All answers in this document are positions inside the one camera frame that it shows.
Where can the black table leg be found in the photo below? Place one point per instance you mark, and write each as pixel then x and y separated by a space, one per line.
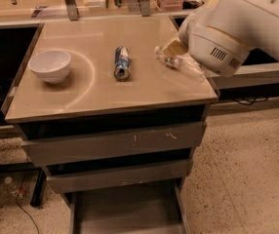
pixel 38 188

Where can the open grey bottom drawer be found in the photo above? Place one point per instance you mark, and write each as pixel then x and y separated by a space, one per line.
pixel 145 208

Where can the grey metal post left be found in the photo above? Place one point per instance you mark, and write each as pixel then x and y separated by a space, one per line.
pixel 72 10

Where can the grey top drawer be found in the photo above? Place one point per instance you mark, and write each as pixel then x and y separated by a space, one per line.
pixel 69 149

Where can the white ceramic bowl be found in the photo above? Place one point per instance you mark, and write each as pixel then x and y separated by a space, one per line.
pixel 50 66

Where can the plastic bottle on floor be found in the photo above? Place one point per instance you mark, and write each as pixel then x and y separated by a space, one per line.
pixel 15 188

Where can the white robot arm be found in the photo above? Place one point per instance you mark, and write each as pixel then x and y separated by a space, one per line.
pixel 220 35

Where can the blue soda can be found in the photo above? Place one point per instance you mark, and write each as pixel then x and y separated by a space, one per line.
pixel 122 64

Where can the clear plastic water bottle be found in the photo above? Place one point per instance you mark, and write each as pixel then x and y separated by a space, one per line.
pixel 184 63

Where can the grey side shelf rail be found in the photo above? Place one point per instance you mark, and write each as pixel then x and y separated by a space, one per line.
pixel 248 76

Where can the grey middle drawer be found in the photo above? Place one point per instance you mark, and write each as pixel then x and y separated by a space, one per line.
pixel 120 176

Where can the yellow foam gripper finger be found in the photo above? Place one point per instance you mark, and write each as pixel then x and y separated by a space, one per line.
pixel 174 48

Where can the grey drawer cabinet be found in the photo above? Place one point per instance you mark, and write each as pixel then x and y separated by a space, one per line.
pixel 90 100

